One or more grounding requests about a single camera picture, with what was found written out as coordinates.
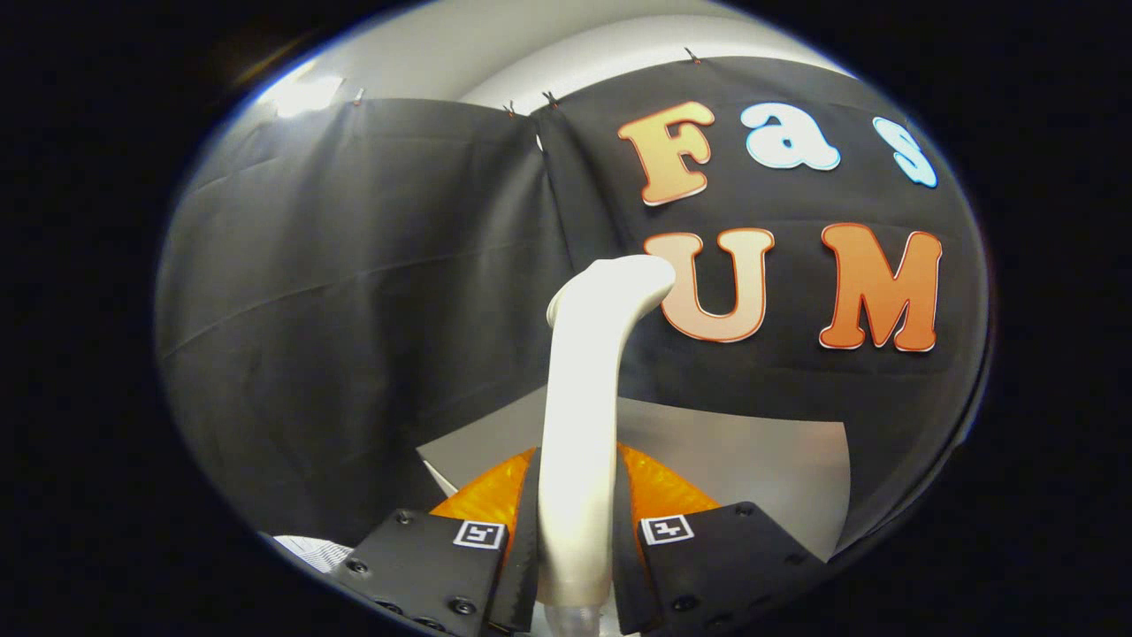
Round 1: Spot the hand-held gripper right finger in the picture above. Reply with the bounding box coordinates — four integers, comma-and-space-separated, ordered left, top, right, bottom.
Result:
610, 441, 830, 637

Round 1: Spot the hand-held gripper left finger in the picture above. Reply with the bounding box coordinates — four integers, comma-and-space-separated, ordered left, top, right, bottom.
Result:
333, 445, 543, 637

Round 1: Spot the white garment steamer head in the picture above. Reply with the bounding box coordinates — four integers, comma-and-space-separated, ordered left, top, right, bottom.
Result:
535, 254, 677, 637

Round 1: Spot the drawer cabinet with dark top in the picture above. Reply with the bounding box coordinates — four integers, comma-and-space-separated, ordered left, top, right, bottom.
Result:
416, 385, 852, 564

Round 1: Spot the striped white cloth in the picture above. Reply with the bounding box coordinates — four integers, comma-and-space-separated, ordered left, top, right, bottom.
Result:
274, 534, 355, 576

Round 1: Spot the long ceiling strip light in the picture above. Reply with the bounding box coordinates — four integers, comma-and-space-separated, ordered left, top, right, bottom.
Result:
265, 75, 346, 118

